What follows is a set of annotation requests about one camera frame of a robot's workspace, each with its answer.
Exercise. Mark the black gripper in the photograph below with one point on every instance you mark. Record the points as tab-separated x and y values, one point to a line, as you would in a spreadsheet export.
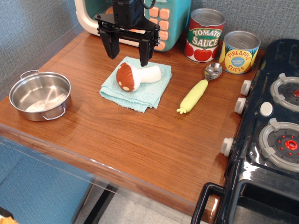
128	22

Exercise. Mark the plush brown white mushroom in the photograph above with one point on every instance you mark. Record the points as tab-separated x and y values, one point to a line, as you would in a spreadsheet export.
129	78

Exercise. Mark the light blue folded cloth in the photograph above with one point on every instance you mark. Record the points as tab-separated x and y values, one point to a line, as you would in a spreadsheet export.
146	96

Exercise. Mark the white stove knob top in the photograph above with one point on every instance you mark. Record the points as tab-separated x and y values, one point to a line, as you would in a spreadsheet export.
245	87

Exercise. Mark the white stove knob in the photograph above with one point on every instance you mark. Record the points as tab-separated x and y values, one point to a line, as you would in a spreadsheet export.
239	106
226	146
245	87

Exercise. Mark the toy microwave teal cream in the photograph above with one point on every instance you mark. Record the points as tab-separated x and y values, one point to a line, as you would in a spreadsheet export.
171	15

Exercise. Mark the tomato sauce can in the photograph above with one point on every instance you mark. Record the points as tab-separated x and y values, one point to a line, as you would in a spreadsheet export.
205	30

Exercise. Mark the stainless steel pot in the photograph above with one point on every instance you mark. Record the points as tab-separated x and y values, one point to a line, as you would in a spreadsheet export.
41	96

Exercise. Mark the pineapple slices can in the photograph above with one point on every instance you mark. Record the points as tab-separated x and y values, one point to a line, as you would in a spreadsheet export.
239	51

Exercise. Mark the white stove knob middle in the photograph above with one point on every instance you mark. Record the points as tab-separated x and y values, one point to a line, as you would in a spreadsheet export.
239	106

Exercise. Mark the white stove knob bottom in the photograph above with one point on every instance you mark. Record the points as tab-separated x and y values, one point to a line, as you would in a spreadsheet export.
226	146

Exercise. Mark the white round stove button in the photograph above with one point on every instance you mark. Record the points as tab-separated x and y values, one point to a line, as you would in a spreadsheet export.
266	109

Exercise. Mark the black toy stove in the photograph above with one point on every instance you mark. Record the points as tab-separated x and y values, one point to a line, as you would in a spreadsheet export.
262	174

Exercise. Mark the spoon with yellow handle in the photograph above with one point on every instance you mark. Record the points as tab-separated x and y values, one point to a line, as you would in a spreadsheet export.
211	72

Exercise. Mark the black oven door handle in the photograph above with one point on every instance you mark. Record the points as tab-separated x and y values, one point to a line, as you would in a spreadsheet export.
208	190

